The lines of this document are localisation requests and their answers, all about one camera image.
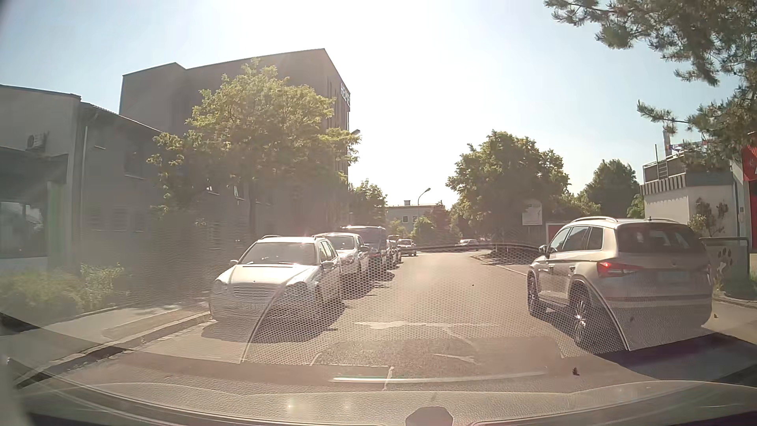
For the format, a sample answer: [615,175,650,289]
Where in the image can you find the small green tree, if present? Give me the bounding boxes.
[349,179,389,227]

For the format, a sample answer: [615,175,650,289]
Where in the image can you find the pale distant building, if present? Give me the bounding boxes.
[386,200,441,233]

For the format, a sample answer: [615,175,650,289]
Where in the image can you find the row of parked cars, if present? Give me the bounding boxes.
[313,225,418,279]

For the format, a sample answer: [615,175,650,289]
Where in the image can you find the grey asphalt road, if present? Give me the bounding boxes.
[12,250,757,394]

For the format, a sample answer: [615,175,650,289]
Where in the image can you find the silver saloon car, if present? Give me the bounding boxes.
[209,235,344,325]

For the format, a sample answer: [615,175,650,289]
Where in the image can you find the large dark tree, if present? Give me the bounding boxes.
[446,130,571,243]

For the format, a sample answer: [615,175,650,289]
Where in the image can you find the large green tree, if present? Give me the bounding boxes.
[147,58,362,237]

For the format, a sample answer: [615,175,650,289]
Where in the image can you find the car's own bonnet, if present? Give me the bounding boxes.
[18,379,757,426]

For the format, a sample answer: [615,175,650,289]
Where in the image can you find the tall dark building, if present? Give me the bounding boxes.
[119,49,352,249]

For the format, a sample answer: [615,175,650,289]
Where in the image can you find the silver estate car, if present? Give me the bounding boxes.
[526,216,714,351]

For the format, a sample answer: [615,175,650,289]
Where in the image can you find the white building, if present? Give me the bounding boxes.
[640,145,757,273]

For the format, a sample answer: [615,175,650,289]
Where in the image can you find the paved pavement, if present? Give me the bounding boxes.
[0,299,213,385]

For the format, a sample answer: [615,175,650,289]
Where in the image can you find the grey low building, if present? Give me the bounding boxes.
[0,84,172,273]

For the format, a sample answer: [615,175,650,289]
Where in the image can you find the green bushes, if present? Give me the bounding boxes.
[0,263,128,320]

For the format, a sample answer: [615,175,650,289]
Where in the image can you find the pine tree branches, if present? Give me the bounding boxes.
[544,0,757,169]

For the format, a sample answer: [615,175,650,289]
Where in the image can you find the guard rail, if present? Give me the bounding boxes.
[416,242,540,254]

